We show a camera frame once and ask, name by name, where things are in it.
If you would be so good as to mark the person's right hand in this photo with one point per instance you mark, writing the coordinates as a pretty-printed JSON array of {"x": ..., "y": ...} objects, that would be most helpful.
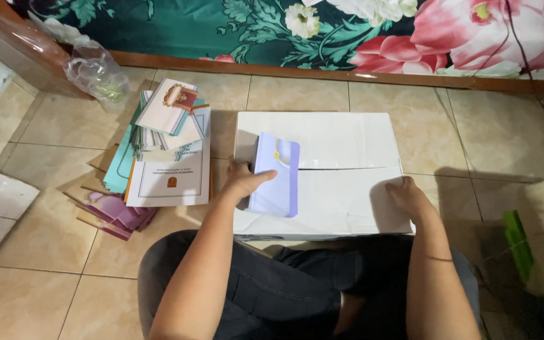
[{"x": 411, "y": 200}]

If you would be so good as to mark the person's left hand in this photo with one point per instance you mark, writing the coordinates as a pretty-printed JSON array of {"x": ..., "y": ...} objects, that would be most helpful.
[{"x": 240, "y": 184}]

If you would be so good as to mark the stack of lavender cards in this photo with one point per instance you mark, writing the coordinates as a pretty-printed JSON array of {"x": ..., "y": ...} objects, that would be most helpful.
[{"x": 274, "y": 179}]

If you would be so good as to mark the white cardboard box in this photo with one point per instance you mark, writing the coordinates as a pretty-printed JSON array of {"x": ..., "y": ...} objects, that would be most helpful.
[{"x": 343, "y": 151}]

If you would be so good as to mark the white printed document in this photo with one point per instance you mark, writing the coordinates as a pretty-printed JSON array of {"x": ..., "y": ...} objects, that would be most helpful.
[{"x": 173, "y": 182}]

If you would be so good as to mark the card with maroon ornament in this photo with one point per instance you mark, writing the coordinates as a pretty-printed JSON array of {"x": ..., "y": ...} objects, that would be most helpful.
[{"x": 166, "y": 106}]

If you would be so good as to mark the person's dark trousers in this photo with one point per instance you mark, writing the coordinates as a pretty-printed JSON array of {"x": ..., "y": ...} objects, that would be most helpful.
[{"x": 281, "y": 288}]

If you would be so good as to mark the green plastic object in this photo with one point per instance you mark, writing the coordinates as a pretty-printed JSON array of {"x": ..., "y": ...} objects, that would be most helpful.
[{"x": 518, "y": 245}]

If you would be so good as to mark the stack of teal-edged cards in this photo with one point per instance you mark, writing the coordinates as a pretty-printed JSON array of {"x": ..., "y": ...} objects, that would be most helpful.
[{"x": 123, "y": 165}]

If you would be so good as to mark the pile of purple folded cards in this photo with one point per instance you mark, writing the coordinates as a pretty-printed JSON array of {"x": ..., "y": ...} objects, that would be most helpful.
[{"x": 118, "y": 212}]

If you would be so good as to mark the brown cardboard sheets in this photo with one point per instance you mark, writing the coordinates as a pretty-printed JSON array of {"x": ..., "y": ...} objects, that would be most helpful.
[{"x": 93, "y": 182}]

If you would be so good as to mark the teal floral bed sheet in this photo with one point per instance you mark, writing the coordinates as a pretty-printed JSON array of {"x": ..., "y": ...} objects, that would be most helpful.
[{"x": 300, "y": 28}]

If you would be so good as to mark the clear plastic bag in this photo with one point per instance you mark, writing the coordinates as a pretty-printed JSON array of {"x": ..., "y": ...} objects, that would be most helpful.
[{"x": 95, "y": 71}]

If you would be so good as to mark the brown wooden bed frame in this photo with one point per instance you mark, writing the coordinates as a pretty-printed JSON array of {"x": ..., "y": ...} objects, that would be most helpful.
[{"x": 21, "y": 45}]

